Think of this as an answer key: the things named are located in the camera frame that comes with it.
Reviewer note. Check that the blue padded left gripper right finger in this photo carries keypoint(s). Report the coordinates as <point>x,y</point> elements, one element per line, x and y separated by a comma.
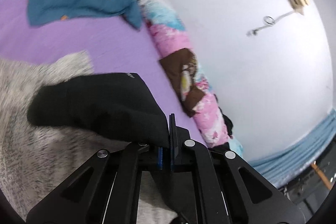
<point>220,187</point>

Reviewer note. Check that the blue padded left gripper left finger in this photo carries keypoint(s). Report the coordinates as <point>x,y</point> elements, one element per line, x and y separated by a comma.
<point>105,189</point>

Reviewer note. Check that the black hooded jacket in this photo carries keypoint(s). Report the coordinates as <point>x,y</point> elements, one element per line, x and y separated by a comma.
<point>117,106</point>

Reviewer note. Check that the light blue curtain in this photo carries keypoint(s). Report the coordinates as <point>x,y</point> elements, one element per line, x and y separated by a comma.
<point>282,167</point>

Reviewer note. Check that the grey knitted blanket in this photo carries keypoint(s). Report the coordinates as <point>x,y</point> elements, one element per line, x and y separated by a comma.
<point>35,160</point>

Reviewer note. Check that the brown printed garment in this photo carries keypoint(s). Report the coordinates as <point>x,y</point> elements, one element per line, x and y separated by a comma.
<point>181,68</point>

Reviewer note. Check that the purple bed sheet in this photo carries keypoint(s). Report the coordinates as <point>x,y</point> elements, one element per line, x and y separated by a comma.
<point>113,45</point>

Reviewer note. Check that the pink and blue floral quilt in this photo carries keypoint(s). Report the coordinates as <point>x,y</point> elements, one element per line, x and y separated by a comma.
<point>169,35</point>

